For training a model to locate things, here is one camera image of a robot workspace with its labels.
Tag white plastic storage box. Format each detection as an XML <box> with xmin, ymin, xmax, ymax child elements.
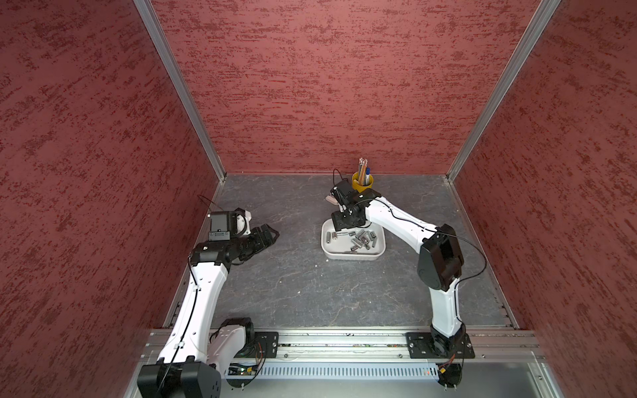
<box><xmin>321</xmin><ymin>220</ymin><xmax>387</xmax><ymax>261</ymax></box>

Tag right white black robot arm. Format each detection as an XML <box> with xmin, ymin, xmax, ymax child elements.
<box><xmin>330</xmin><ymin>181</ymin><xmax>466</xmax><ymax>358</ymax></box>

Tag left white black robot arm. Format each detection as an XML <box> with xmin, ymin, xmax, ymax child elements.
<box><xmin>137</xmin><ymin>224</ymin><xmax>280</xmax><ymax>397</ymax></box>

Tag yellow pen holder cup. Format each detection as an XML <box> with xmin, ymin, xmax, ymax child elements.
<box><xmin>352</xmin><ymin>172</ymin><xmax>374</xmax><ymax>192</ymax></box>

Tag pens in yellow cup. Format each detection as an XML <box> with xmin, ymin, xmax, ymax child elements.
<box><xmin>357</xmin><ymin>158</ymin><xmax>372</xmax><ymax>187</ymax></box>

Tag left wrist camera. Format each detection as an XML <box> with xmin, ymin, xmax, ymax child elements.
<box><xmin>207</xmin><ymin>208</ymin><xmax>251</xmax><ymax>241</ymax></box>

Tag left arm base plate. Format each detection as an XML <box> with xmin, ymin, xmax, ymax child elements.
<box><xmin>236</xmin><ymin>332</ymin><xmax>280</xmax><ymax>360</ymax></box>

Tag aluminium front rail frame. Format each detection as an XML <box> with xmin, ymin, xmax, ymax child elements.
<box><xmin>126</xmin><ymin>327</ymin><xmax>562</xmax><ymax>397</ymax></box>

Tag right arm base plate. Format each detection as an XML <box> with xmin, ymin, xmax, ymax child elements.
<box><xmin>405</xmin><ymin>328</ymin><xmax>475</xmax><ymax>360</ymax></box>

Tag left aluminium corner post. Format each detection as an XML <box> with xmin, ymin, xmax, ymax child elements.
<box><xmin>134</xmin><ymin>0</ymin><xmax>227</xmax><ymax>185</ymax></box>

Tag aluminium corner post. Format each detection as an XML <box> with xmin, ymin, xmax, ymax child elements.
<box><xmin>134</xmin><ymin>0</ymin><xmax>227</xmax><ymax>185</ymax></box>
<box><xmin>446</xmin><ymin>0</ymin><xmax>561</xmax><ymax>184</ymax></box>

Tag right aluminium corner post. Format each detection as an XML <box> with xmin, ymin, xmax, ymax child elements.
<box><xmin>446</xmin><ymin>0</ymin><xmax>561</xmax><ymax>184</ymax></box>

